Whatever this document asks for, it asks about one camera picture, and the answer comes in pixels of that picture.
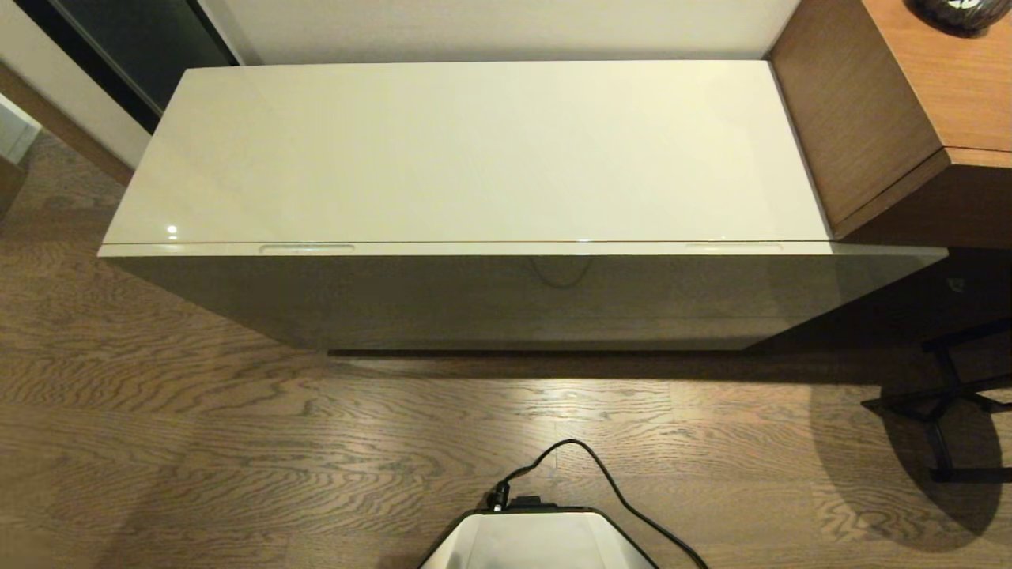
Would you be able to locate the black base cable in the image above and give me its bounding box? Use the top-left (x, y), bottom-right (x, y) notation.
top-left (486, 439), bottom-right (708, 569)

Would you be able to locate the white cabinet drawer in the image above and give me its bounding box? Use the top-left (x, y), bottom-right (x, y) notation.
top-left (96, 241), bottom-right (950, 352)

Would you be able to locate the glossy grey cabinet top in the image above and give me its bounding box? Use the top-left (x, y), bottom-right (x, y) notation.
top-left (103, 61), bottom-right (835, 247)

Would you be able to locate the pale grey panel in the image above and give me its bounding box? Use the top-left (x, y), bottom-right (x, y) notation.
top-left (0, 96), bottom-right (42, 164)

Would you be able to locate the dark glass door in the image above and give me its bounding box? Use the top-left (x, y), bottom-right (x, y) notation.
top-left (12, 0), bottom-right (240, 134)

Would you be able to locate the dark glass vase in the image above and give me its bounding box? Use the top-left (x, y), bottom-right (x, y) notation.
top-left (909, 0), bottom-right (1012, 39)

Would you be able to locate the brown wooden desk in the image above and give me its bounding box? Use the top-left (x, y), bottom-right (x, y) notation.
top-left (767, 0), bottom-right (1012, 252)

